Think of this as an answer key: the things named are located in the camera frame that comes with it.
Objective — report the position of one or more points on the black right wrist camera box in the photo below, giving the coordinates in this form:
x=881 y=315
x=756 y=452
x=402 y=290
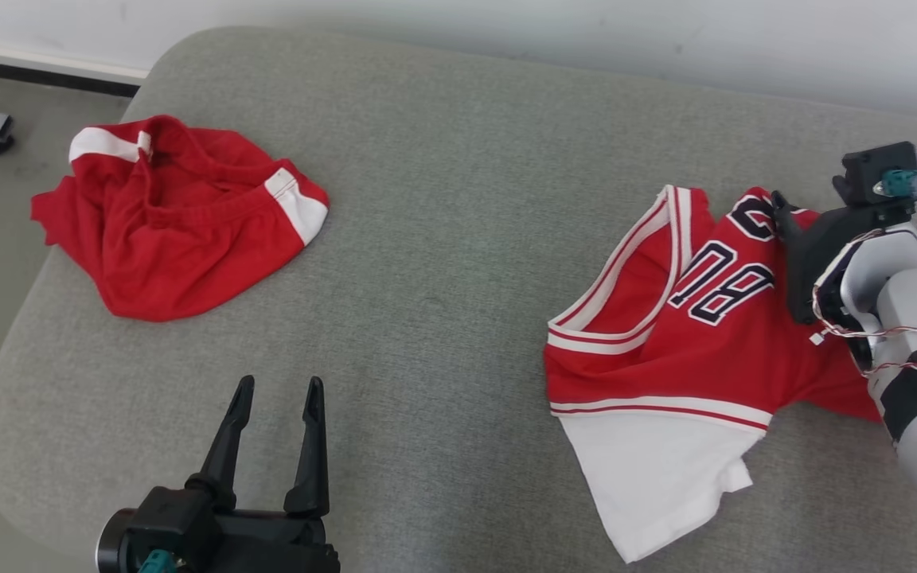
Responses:
x=864 y=171

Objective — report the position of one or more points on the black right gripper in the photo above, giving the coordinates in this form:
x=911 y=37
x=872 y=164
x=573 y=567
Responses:
x=813 y=255

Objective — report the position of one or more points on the black white wall skirting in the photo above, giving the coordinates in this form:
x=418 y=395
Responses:
x=44 y=76

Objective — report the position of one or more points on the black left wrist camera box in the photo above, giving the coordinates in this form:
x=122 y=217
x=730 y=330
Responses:
x=172 y=521

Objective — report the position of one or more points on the red white basketball jersey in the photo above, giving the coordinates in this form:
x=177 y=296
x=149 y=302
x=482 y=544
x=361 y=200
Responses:
x=705 y=358

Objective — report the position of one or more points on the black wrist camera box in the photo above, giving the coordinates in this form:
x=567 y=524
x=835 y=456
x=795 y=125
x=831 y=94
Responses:
x=172 y=521
x=864 y=171

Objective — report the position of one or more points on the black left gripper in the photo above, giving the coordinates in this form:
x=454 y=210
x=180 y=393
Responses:
x=275 y=549

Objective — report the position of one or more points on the red white sports shorts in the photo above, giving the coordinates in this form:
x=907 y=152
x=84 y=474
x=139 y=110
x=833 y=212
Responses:
x=180 y=239

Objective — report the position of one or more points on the grey fabric sofa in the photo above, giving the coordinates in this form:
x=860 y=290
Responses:
x=442 y=278

